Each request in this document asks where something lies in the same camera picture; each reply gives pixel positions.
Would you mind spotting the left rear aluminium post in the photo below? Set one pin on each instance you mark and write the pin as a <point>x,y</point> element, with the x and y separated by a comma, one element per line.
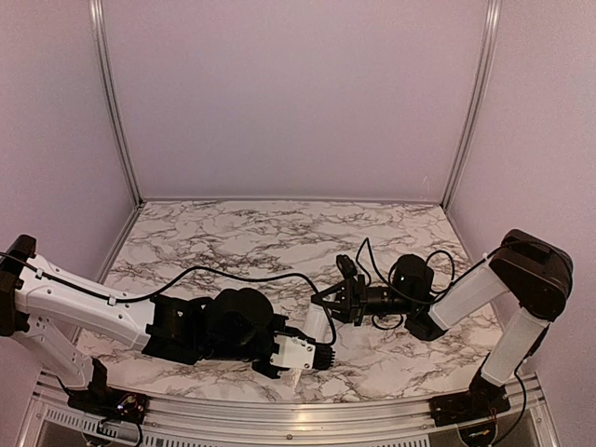
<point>96,11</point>

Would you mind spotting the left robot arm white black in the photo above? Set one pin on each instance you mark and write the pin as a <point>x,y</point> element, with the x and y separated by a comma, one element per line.
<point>237,325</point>

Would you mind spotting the aluminium post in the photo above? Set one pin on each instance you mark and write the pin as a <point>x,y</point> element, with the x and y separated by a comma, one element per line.
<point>96,11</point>
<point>479,89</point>

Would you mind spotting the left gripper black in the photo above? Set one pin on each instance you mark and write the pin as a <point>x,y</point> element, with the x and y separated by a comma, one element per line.
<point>280,321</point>

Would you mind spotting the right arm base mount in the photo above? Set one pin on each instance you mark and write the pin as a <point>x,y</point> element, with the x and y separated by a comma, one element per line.
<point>467,406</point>

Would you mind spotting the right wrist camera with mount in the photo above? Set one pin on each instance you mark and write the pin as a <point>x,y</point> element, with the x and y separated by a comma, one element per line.
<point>347,267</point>

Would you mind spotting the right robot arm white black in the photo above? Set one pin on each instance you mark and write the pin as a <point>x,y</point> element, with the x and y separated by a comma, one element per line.
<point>537,274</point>

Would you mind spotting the front aluminium frame rail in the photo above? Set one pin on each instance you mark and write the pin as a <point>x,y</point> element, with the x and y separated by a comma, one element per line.
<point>178,421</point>

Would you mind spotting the white remote control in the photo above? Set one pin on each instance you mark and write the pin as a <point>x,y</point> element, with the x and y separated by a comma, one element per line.
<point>316,324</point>

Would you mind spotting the right rear aluminium post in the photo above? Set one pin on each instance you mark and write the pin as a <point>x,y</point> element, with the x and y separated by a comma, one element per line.
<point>479,89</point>

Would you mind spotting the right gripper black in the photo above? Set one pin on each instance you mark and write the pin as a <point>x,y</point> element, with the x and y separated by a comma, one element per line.
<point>352,300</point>

